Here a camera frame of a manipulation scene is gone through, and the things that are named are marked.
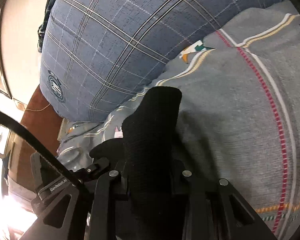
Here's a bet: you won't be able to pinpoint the blue plaid pillow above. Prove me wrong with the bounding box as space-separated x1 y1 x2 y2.
40 0 283 122

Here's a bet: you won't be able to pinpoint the brown wooden headboard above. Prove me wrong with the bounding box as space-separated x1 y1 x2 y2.
8 87 62 191

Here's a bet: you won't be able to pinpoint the black cable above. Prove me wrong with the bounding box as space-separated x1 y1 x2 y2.
0 107 84 188

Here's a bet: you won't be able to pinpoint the grey patterned bed sheet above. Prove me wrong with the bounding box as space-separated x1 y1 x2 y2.
58 0 300 239

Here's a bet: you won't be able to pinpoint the black pants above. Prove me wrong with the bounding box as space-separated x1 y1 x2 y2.
89 86 216 240

